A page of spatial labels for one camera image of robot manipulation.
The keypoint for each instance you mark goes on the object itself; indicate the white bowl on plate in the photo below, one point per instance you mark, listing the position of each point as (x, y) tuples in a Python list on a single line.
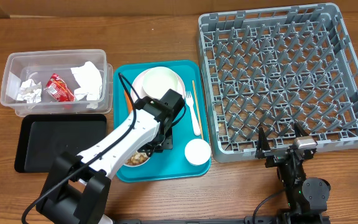
[(158, 80)]

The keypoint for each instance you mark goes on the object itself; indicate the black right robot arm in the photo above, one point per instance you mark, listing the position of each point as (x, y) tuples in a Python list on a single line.
[(307, 197)]

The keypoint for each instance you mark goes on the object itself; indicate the grey dishwasher rack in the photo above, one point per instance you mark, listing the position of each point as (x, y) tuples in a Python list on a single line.
[(271, 68)]

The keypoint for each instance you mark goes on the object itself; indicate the wooden chopstick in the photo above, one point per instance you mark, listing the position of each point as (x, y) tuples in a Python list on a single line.
[(197, 109)]

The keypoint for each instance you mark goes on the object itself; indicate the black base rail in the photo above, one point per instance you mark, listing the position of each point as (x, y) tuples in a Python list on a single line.
[(246, 220)]

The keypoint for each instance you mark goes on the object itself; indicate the clear plastic bin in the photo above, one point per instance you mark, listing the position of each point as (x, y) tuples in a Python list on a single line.
[(40, 66)]

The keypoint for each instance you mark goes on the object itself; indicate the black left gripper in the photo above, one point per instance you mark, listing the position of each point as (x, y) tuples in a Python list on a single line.
[(168, 144)]

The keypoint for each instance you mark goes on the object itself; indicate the white paper cup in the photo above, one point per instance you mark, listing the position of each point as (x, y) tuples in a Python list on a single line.
[(197, 152)]

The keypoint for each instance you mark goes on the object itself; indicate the teal plastic tray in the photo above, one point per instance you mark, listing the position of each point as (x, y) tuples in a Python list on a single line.
[(171, 163)]

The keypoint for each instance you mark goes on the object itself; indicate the small crumpled paper ball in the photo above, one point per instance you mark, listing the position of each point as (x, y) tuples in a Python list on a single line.
[(30, 92)]

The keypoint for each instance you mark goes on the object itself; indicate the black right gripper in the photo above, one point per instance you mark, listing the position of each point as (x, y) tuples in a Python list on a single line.
[(279, 155)]

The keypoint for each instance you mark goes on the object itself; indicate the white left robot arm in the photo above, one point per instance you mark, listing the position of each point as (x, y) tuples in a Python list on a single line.
[(77, 186)]

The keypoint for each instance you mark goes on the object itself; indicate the red snack wrapper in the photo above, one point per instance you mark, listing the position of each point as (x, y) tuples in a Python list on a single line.
[(58, 89)]

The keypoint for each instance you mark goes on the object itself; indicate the pink plate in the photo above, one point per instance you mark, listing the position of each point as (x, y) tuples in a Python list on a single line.
[(140, 93)]

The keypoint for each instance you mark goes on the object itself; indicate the pink plastic fork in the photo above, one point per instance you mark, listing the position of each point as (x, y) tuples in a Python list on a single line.
[(190, 103)]

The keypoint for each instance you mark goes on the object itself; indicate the orange carrot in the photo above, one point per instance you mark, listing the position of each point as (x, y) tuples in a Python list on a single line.
[(128, 102)]

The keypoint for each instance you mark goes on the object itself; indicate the white napkin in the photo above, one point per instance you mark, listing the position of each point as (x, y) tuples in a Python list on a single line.
[(88, 77)]

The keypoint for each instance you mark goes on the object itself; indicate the black tray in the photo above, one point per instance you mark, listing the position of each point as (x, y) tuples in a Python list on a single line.
[(43, 137)]

